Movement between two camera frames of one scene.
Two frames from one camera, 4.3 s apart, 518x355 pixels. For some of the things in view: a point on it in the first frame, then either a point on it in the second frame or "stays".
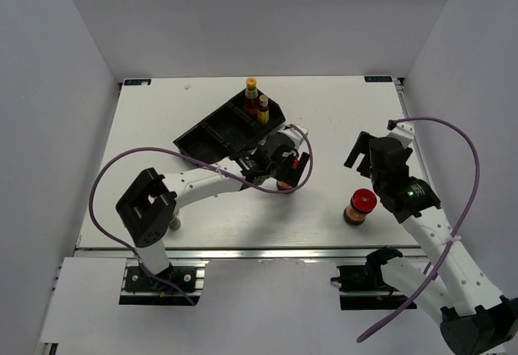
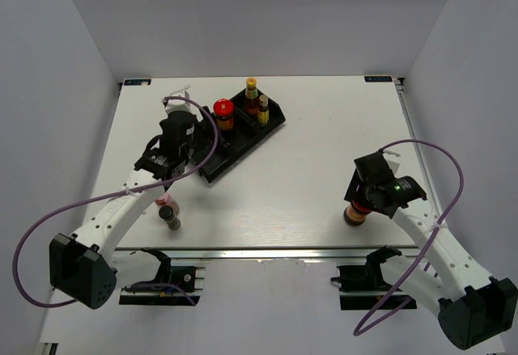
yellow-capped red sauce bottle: (251, 99) stays
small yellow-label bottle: (263, 112) stays
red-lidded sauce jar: (282, 185) → (223, 111)
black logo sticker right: (378, 79) stays
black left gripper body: (283, 171) → (197, 133)
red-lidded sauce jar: (362, 202) stays
